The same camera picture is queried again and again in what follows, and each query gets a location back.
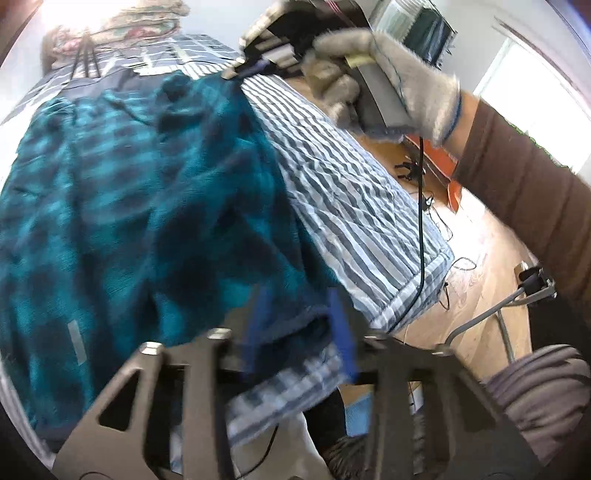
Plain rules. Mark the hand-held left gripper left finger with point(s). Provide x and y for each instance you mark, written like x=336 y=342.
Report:
x=261 y=318

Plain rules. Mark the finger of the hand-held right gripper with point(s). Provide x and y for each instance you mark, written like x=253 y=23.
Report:
x=258 y=70

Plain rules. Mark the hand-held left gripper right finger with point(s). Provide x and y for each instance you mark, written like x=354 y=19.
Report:
x=342 y=325

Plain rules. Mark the teal plaid fleece jacket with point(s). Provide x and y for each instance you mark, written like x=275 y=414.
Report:
x=138 y=207

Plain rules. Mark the person's right forearm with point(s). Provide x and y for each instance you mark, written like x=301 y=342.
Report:
x=521 y=194

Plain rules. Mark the person's right hand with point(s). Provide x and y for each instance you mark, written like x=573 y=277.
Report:
x=425 y=87

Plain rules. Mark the blue checked bedsheet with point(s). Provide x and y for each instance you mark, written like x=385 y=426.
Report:
x=194 y=48

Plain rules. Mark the striped hanging towel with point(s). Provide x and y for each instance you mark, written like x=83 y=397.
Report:
x=397 y=18

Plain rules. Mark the folded floral quilt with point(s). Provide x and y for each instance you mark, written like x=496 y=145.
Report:
x=147 y=32

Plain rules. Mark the black tripod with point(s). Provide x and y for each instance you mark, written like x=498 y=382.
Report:
x=84 y=44

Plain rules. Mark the orange cloth covered table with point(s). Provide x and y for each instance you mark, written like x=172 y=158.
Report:
x=436 y=154

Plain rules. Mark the grey ribbed garment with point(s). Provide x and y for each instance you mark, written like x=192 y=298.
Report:
x=545 y=387

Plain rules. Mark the window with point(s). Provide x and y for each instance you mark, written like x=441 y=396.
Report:
x=531 y=92

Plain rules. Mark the grey metal tube frame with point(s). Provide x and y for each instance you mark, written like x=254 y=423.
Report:
x=480 y=318

